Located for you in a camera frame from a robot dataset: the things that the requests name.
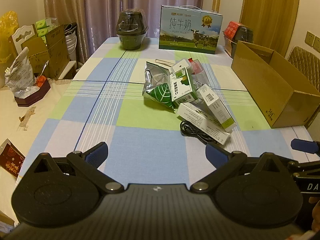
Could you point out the dark wrapped bowl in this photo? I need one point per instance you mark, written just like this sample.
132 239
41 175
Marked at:
243 40

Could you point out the dark red printed packet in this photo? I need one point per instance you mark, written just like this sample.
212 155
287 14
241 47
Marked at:
10 157

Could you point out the desktop with checked tablecloth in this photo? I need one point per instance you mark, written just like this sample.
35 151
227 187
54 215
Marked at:
100 130

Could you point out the orange brown box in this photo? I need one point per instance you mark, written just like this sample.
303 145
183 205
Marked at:
227 46

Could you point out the white plastic spoon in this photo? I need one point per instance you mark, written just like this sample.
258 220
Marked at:
163 62

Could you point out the crumpled silver bag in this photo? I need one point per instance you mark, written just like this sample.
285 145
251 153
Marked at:
18 72

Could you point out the person's right hand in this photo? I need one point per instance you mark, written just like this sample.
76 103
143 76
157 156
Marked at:
315 213

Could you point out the long white box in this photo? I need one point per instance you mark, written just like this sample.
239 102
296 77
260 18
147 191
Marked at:
197 120

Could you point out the wooden door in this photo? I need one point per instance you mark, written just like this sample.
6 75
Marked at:
270 12

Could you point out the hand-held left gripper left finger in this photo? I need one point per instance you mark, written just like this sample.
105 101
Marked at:
97 152

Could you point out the small brown cardboard box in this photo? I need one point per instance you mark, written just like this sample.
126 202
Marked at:
37 55

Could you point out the wrapped stack of dark bowls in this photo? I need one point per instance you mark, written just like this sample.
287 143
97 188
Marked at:
131 30

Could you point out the silver foil pouch green leaf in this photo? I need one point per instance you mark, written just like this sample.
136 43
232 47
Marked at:
156 80

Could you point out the wall socket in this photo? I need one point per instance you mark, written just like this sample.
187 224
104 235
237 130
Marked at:
317 43
310 38

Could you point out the white carved chair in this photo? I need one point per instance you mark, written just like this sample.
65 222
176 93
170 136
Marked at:
23 33

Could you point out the blue milk carton box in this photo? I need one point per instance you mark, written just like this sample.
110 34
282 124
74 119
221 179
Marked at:
175 30

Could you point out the dark red box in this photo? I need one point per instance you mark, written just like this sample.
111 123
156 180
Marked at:
32 96

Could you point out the stack of white buckets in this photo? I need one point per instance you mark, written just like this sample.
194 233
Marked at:
70 42

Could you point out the red candy packet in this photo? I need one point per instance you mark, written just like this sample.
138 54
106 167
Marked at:
196 66

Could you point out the red printed box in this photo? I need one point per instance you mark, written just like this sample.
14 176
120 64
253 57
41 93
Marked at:
231 28

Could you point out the green tissue packs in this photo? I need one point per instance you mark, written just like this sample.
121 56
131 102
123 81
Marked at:
43 27

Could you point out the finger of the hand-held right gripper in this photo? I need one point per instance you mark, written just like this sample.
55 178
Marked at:
302 145
300 167

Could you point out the shiny pleated curtain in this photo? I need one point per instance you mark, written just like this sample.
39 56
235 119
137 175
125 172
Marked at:
100 5

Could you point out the metal spoon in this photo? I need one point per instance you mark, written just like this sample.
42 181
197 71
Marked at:
45 67

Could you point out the white box with barcode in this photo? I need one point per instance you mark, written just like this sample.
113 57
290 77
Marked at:
215 105

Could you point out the white square night light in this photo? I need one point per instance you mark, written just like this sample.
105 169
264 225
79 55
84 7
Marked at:
181 66

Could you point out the quilted beige chair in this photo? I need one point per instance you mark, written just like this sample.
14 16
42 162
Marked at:
305 60

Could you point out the tall brown cardboard box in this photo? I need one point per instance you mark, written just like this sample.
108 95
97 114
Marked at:
58 47

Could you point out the beige embroidered cloth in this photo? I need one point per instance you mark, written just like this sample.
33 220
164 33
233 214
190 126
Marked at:
20 135

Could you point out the yellow plastic bag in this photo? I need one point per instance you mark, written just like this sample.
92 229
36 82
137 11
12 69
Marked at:
8 30

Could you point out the green and white box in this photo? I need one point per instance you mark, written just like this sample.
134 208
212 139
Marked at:
182 87

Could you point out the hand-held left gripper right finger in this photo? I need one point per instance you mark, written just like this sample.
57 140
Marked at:
214 152

